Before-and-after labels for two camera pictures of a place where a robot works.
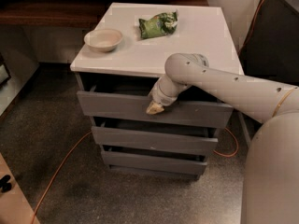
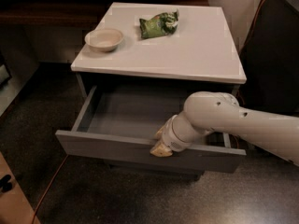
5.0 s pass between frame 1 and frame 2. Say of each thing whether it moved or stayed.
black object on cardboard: stayed
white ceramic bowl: stayed
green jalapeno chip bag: stayed
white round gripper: moved
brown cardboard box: stayed
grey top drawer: moved
